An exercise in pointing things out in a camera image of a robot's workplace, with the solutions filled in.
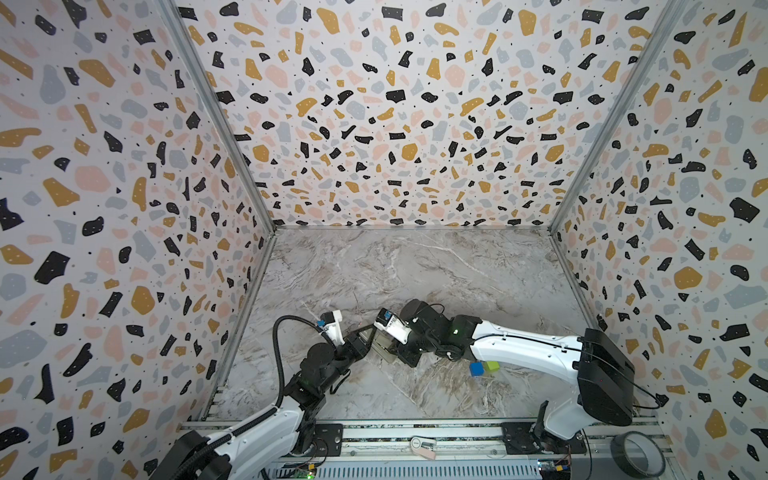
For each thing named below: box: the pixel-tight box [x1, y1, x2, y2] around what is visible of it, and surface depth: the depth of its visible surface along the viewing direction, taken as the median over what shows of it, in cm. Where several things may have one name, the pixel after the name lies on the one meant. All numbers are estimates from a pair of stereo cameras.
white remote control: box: [372, 331, 399, 363], surface depth 80 cm
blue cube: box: [470, 362, 485, 377], surface depth 87 cm
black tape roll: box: [610, 431, 666, 479], surface depth 72 cm
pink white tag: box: [410, 437, 437, 460], surface depth 73 cm
